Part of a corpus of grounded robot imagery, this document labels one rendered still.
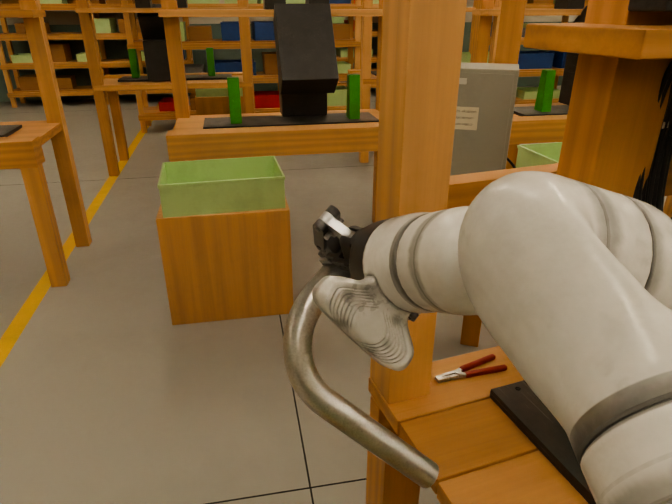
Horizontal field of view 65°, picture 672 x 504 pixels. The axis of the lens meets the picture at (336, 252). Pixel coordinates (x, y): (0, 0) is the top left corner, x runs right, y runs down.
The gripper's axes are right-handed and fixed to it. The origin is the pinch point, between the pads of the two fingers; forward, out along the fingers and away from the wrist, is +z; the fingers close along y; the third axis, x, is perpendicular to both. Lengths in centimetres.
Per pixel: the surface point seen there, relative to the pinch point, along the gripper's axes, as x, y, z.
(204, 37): -258, 170, 633
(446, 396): -6, -43, 39
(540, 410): -13, -53, 27
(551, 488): -2, -54, 17
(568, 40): -56, -8, 13
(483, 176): -40, -18, 32
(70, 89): -134, 318, 924
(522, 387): -16, -52, 33
